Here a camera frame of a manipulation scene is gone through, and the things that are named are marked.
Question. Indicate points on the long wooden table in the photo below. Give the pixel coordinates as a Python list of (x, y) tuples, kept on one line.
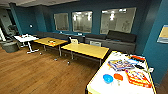
[(85, 50), (43, 41)]

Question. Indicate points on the grey rectangular cushion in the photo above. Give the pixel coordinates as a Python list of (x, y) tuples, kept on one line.
[(95, 43)]

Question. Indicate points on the interior glass window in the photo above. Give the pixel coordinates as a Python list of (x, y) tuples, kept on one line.
[(118, 20), (61, 21), (82, 21)]

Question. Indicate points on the small dark orange item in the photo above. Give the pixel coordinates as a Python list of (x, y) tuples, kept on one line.
[(51, 42)]

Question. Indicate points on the black sofa section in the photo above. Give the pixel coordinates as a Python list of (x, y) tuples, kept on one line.
[(121, 36)]

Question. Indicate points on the colourful game boxes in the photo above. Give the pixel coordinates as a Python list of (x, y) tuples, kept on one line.
[(120, 65)]

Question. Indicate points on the yellow air hockey table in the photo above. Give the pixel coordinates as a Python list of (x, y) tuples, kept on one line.
[(100, 86)]

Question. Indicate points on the small red black box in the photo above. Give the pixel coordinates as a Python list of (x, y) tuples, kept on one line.
[(137, 58)]

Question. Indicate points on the small black item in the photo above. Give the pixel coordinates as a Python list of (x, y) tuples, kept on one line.
[(139, 66)]

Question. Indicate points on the small white table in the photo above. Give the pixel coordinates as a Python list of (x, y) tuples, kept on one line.
[(26, 38)]

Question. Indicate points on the red board game box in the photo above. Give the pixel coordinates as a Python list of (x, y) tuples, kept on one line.
[(138, 79)]

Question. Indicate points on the grey round trash bin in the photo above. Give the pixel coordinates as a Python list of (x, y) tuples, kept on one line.
[(10, 47)]

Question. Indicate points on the yellow framed wall poster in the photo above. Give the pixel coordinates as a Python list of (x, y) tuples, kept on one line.
[(163, 35)]

